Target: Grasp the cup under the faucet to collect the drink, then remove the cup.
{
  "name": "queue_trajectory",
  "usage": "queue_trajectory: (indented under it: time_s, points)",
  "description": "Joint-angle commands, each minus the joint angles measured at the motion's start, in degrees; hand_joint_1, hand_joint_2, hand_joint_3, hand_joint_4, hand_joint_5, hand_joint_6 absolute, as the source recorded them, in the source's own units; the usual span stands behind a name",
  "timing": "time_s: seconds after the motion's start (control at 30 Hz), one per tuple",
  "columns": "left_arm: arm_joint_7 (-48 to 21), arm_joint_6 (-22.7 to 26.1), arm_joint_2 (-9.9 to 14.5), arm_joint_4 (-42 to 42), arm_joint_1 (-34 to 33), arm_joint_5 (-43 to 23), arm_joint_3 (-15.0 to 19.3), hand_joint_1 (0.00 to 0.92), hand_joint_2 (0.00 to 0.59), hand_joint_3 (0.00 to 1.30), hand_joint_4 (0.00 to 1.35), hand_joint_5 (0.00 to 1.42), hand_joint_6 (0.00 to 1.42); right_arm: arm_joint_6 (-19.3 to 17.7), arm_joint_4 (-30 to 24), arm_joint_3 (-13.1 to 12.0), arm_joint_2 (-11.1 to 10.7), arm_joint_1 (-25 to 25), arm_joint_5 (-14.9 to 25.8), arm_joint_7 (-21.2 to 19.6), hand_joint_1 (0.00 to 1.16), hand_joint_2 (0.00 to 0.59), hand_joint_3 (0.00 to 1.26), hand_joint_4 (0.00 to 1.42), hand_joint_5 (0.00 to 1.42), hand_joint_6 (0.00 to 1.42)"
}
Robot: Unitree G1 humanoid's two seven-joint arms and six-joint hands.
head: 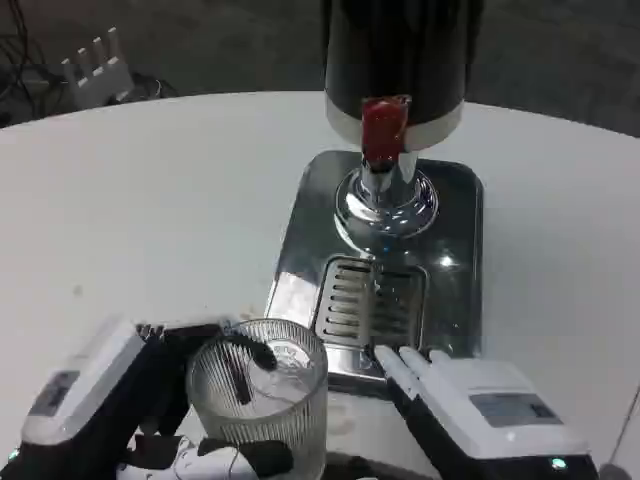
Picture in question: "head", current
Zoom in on slotted steel drain grid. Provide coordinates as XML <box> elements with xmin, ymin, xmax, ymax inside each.
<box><xmin>313</xmin><ymin>255</ymin><xmax>430</xmax><ymax>349</ymax></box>

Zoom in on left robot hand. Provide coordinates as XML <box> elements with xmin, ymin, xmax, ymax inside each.
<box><xmin>0</xmin><ymin>313</ymin><xmax>295</xmax><ymax>480</ymax></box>

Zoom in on clear ribbed glass cup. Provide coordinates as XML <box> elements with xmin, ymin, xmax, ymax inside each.
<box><xmin>185</xmin><ymin>318</ymin><xmax>330</xmax><ymax>480</ymax></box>

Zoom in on red dispenser tap handle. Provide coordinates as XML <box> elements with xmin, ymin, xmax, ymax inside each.
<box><xmin>360</xmin><ymin>95</ymin><xmax>412</xmax><ymax>164</ymax></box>

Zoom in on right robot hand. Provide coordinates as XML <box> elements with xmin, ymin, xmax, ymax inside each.
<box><xmin>373</xmin><ymin>345</ymin><xmax>601</xmax><ymax>480</ymax></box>

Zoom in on black drink dispenser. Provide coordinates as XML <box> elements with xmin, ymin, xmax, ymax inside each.
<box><xmin>319</xmin><ymin>0</ymin><xmax>481</xmax><ymax>251</ymax></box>

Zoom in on black cables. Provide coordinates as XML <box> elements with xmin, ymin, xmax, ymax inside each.
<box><xmin>0</xmin><ymin>0</ymin><xmax>179</xmax><ymax>126</ymax></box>

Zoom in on steel drip tray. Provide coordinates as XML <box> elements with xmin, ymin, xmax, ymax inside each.
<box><xmin>263</xmin><ymin>149</ymin><xmax>485</xmax><ymax>401</ymax></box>

